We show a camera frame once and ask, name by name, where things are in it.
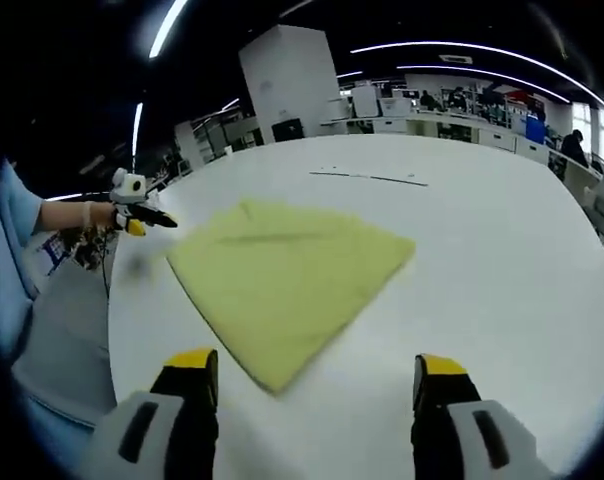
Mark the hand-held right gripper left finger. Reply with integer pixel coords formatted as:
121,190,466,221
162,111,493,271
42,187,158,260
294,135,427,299
87,348,221,480

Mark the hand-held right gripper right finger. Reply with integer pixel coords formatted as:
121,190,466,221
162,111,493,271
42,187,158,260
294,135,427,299
410,353,547,480

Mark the yellow blue black garment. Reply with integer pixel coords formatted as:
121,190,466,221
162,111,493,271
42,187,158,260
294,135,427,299
165,197,417,397

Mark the person's left hand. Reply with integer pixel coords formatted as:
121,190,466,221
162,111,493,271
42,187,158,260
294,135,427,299
80,201,118,233

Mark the short ceiling light strip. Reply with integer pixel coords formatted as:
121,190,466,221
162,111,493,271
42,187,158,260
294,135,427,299
131,101,145,157

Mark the white metal cabinet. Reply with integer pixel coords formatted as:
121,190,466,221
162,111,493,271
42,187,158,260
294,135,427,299
173,120,207,170

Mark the blue white printed board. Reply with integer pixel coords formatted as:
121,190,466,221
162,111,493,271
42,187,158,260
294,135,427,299
40,231,69,274

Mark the person in light blue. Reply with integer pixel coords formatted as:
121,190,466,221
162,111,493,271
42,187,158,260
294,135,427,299
0,159,103,461

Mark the black cabinet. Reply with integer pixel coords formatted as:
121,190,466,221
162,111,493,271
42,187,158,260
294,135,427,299
271,117,305,144

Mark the long curved ceiling light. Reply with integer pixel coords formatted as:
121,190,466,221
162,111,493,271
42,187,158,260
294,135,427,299
148,0,189,60

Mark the white square pillar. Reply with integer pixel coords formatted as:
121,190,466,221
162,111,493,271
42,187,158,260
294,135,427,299
238,24,341,146

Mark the long white counter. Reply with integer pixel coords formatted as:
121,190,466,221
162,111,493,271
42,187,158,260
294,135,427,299
320,108,604,177

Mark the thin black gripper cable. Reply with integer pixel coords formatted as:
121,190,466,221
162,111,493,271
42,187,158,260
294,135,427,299
98,231,112,302

